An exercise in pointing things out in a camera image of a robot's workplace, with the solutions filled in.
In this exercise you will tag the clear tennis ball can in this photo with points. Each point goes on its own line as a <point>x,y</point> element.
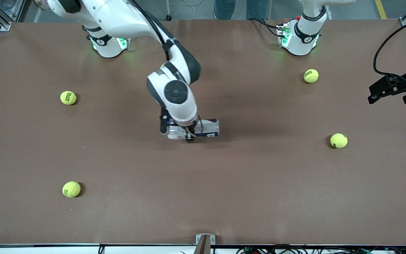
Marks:
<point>208,127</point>

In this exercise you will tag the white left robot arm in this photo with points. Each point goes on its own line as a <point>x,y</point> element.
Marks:
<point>303,35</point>

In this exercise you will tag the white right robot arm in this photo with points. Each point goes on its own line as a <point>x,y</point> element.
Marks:
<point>174,95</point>

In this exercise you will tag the yellow tennis ball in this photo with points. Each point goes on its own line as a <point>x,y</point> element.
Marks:
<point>339,140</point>
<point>71,189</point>
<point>311,76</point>
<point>68,98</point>

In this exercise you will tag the metal stand with caster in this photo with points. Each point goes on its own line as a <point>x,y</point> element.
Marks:
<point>168,16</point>

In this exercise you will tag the person's blue jeans legs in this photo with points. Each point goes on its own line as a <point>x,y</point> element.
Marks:
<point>241,8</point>

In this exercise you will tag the grey metal camera bracket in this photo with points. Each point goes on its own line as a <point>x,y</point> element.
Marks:
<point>205,243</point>

